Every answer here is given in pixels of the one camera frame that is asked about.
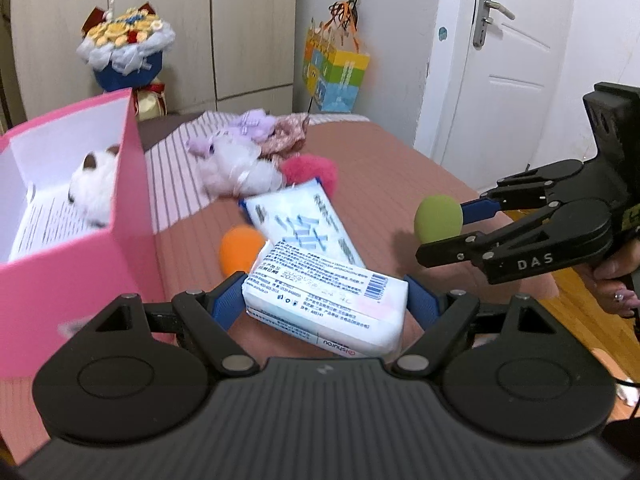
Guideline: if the green makeup sponge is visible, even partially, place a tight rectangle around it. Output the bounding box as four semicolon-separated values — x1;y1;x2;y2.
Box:
413;195;463;244

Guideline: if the orange makeup sponge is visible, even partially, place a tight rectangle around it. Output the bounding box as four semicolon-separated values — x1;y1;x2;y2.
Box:
219;226;266;278

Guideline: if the white wipes pack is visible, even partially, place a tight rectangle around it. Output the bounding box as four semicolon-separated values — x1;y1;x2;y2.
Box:
242;242;408;358

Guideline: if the white tissue pack blue print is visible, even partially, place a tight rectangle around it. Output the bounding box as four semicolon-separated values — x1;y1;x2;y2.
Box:
239;179;364;268

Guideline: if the pink fluffy pompom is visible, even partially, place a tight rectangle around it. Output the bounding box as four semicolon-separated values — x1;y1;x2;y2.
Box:
280;154;338;198

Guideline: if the white brown plush toy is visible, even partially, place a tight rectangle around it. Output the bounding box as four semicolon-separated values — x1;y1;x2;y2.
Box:
67;144;120;228

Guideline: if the person's right hand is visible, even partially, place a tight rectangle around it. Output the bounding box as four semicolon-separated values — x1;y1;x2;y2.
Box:
573;240;640;318

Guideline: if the white door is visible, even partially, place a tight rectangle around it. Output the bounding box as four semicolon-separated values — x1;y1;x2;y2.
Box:
413;0;573;191

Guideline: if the pink cardboard box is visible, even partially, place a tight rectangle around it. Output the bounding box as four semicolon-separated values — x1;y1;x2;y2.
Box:
1;90;165;379

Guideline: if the pink floral scrunchie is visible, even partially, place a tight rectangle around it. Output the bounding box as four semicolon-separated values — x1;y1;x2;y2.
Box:
259;113;310;159

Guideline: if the purple plush toy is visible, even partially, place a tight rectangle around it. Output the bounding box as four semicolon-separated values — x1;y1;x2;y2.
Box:
186;108;278;158

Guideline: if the colourful paper gift bag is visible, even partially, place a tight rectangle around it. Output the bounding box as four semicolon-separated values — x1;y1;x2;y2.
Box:
302;0;370;114

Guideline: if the yellow flower bouquet blue wrap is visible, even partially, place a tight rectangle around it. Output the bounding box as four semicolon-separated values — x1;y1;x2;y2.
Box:
76;3;176;122

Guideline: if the beige wardrobe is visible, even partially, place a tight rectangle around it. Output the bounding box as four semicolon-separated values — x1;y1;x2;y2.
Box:
10;0;295;118

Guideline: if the silver door handle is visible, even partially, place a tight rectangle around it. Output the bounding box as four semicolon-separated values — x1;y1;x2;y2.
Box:
472;0;515;50

